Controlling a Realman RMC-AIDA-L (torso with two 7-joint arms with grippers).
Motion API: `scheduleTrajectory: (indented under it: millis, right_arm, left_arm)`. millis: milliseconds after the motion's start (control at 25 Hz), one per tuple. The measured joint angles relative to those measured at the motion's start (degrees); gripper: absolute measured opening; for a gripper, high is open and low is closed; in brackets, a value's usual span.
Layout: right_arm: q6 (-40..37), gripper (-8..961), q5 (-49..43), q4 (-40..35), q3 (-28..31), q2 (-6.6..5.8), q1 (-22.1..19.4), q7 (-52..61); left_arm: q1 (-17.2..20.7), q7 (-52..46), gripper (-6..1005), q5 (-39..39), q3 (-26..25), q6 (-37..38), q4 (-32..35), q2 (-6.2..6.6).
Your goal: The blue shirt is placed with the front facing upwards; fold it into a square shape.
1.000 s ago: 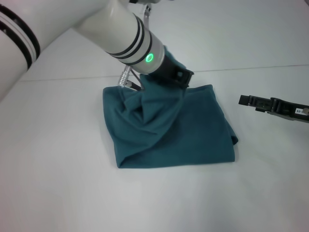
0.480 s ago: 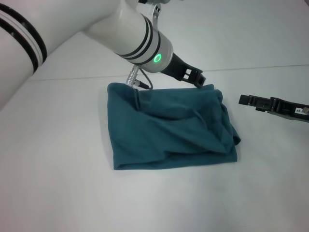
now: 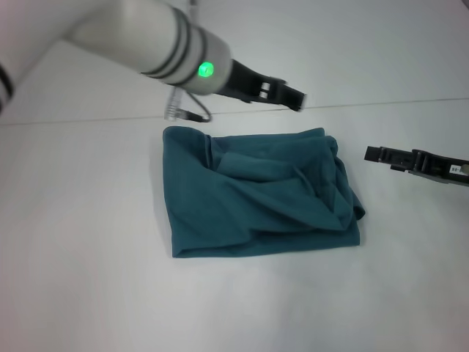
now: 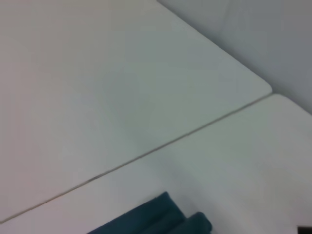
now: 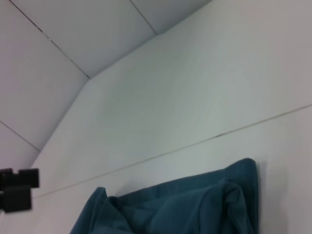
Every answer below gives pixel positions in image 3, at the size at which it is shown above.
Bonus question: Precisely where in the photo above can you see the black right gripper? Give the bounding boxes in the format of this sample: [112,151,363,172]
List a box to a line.
[363,145,469,188]

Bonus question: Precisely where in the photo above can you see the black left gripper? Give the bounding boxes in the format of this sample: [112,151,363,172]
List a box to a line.
[219,58,309,113]

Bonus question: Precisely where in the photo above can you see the teal t-shirt with FREE print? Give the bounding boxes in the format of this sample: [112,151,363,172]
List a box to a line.
[161,126,368,260]

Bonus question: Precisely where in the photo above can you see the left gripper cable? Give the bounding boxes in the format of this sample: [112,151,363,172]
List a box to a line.
[163,87,213,124]

